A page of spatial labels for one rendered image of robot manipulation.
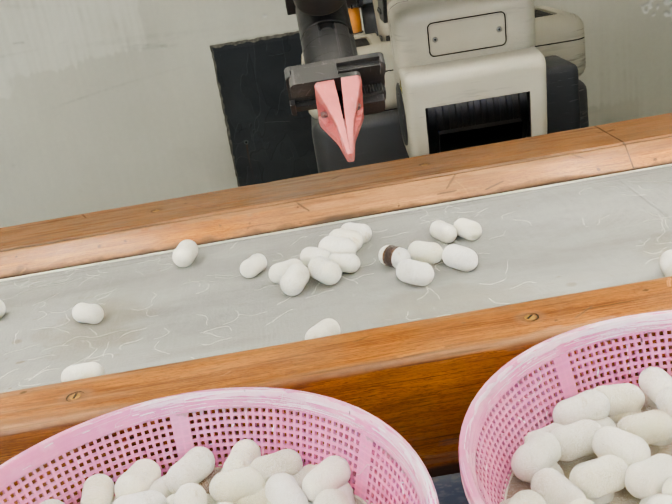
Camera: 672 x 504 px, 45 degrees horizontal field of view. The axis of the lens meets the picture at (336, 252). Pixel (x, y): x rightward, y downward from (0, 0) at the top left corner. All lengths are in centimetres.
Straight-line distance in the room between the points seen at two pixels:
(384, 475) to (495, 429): 7
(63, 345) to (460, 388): 34
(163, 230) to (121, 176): 200
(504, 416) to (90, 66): 245
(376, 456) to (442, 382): 9
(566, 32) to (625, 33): 129
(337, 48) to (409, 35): 46
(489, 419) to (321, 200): 45
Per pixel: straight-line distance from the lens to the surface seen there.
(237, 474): 48
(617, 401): 52
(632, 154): 93
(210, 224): 87
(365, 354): 53
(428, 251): 71
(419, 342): 54
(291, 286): 68
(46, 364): 69
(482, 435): 46
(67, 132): 288
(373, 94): 88
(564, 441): 48
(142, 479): 51
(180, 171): 283
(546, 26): 163
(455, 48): 133
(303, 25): 90
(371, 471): 46
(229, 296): 72
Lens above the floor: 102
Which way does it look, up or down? 21 degrees down
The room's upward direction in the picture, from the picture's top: 10 degrees counter-clockwise
